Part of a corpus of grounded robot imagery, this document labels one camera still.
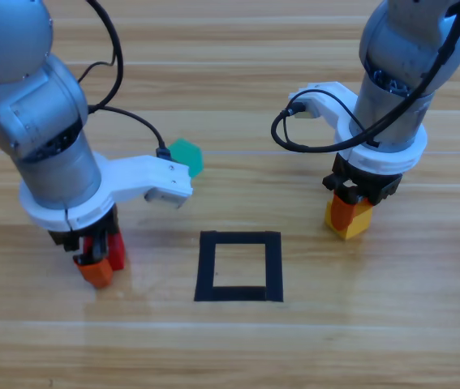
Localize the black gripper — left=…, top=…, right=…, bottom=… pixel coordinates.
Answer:
left=49, top=204, right=121, bottom=289
left=321, top=153, right=403, bottom=232

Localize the red wooden cube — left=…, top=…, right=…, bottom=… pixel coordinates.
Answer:
left=82, top=229, right=127, bottom=271

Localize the green wooden cube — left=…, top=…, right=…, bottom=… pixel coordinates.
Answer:
left=168, top=138, right=204, bottom=178

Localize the black tape square outline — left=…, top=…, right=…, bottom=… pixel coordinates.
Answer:
left=193, top=230, right=285, bottom=303

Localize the yellow wooden cube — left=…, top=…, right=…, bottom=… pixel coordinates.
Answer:
left=324, top=200, right=373, bottom=242

